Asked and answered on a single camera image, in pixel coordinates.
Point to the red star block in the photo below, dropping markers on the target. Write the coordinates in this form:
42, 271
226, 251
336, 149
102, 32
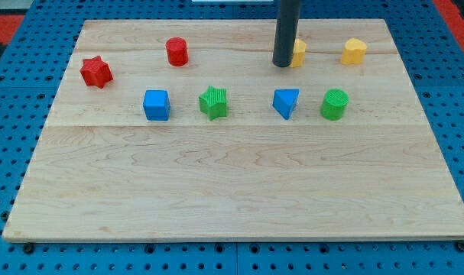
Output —
96, 72

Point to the light wooden board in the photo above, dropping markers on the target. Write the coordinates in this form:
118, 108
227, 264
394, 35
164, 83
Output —
101, 172

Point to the red cylinder block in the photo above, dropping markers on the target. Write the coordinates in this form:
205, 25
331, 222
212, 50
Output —
177, 53

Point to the black cylindrical robot arm rod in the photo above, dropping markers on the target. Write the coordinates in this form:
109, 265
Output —
286, 29

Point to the yellow heart block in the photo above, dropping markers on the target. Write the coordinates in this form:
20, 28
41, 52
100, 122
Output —
353, 52

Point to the green cylinder block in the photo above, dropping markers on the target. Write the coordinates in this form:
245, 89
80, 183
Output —
334, 104

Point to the yellow pentagon block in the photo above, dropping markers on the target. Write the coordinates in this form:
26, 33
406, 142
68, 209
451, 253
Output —
299, 52

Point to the blue cube block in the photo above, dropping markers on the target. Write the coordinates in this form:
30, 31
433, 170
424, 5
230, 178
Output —
156, 105

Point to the green star block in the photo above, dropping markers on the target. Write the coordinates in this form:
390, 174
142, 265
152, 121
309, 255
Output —
213, 102

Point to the blue triangle block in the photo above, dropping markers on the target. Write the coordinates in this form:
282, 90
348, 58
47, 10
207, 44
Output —
284, 101

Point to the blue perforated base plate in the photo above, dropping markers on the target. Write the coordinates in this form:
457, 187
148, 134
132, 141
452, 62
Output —
33, 64

